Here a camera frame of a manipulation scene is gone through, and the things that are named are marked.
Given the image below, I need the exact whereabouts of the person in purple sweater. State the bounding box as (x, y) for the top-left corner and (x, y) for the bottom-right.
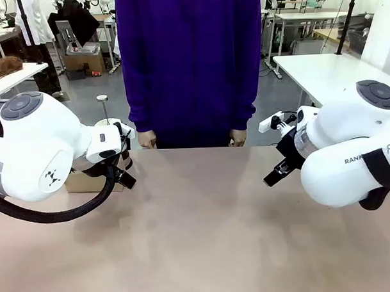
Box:
(114, 0), (267, 151)

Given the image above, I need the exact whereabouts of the black tripod pole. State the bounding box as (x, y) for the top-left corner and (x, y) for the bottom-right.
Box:
(334, 0), (361, 55)

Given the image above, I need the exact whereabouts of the black arm cable sleeve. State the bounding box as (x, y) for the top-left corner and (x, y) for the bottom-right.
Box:
(357, 147), (390, 211)
(0, 163), (121, 226)

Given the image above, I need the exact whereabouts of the cardboard box on floor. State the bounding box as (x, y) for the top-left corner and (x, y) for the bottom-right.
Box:
(63, 53), (106, 76)

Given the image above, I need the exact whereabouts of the small black floor box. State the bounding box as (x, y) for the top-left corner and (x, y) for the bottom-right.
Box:
(66, 69), (86, 81)

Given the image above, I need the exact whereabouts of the thin stand with round disc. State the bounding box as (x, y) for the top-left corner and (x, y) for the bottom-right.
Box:
(93, 94), (118, 127)

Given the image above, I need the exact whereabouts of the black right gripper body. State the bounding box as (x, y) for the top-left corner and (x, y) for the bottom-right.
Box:
(275, 126), (307, 172)

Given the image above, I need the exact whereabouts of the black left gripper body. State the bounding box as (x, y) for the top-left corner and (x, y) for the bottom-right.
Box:
(119, 138), (134, 171)

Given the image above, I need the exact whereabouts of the white background table frame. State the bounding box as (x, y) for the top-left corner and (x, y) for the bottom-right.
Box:
(262, 9), (350, 80)

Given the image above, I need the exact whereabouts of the black left arm cable sleeve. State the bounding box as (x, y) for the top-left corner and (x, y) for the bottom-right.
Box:
(0, 163), (121, 226)

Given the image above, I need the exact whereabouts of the person's left hand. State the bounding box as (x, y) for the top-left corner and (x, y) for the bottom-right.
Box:
(229, 128), (248, 148)

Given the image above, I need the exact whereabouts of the brown fur pile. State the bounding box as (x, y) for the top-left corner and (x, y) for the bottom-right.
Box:
(0, 55), (24, 82)

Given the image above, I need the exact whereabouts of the person's right hand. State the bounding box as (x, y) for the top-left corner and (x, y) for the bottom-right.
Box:
(137, 129), (158, 150)

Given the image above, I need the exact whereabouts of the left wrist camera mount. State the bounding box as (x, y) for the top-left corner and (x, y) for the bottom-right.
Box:
(112, 120), (136, 140)

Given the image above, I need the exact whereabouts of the black hanging cloth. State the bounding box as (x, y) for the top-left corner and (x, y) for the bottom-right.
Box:
(46, 0), (102, 49)

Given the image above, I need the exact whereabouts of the black right arm cable sleeve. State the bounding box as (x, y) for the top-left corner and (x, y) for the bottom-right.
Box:
(357, 147), (390, 211)

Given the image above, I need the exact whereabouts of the grey plastic bin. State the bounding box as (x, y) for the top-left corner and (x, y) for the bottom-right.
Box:
(65, 41), (101, 57)

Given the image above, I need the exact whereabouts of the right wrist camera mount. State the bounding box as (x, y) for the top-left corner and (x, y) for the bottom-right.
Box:
(258, 111), (298, 134)

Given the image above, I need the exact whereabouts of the person's left forearm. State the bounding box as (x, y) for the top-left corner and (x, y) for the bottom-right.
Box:
(227, 79), (258, 132)

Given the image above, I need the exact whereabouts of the person's right forearm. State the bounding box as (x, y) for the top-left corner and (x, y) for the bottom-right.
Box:
(126, 83), (157, 135)

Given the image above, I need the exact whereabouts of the white table with fur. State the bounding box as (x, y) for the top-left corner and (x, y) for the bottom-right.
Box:
(0, 61), (50, 102)

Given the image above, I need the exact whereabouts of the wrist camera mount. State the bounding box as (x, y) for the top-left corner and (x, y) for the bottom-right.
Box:
(112, 120), (136, 140)
(258, 111), (298, 134)

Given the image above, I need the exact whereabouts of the white side table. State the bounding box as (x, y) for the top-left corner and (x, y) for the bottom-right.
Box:
(272, 51), (390, 111)

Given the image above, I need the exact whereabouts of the brown cardboard cup carrier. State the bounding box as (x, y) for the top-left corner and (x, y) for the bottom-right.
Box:
(64, 167), (126, 194)

